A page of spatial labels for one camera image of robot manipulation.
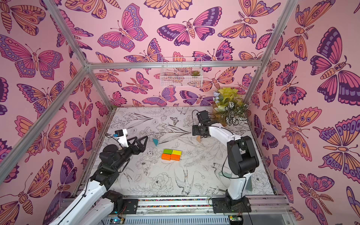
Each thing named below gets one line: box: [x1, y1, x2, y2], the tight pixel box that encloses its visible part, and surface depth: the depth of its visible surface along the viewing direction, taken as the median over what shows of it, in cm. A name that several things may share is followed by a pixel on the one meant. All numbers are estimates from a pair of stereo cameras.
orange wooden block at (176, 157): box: [170, 153, 181, 162], surface depth 93 cm
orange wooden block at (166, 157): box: [161, 153, 172, 161], surface depth 92 cm
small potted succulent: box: [190, 70, 201, 77], surface depth 94 cm
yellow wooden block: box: [172, 149, 182, 156], surface depth 94 cm
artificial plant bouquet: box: [212, 87, 250, 126], surface depth 92 cm
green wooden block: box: [163, 149, 173, 155], surface depth 94 cm
